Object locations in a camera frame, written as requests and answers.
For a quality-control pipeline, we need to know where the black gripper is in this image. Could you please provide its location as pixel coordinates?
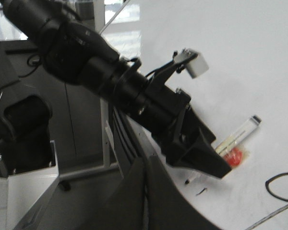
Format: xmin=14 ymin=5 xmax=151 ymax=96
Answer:
xmin=132 ymin=82 xmax=231 ymax=178

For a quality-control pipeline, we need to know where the red magnet taped to marker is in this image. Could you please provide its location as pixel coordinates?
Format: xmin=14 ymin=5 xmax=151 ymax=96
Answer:
xmin=223 ymin=147 xmax=243 ymax=167

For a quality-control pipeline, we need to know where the white whiteboard marker pen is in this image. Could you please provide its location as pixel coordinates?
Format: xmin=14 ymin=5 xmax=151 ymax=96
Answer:
xmin=185 ymin=115 xmax=263 ymax=185

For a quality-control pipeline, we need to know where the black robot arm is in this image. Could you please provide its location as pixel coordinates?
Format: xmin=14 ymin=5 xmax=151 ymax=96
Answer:
xmin=1 ymin=0 xmax=231 ymax=178

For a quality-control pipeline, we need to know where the white whiteboard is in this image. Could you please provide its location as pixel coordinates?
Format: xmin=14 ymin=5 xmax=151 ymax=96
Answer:
xmin=99 ymin=0 xmax=288 ymax=230

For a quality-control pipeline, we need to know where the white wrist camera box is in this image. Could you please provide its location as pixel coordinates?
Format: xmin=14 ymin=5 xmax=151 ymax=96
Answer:
xmin=173 ymin=48 xmax=209 ymax=79

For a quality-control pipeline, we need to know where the black camera cable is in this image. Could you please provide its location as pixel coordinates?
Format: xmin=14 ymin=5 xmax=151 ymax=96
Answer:
xmin=112 ymin=56 xmax=183 ymax=96

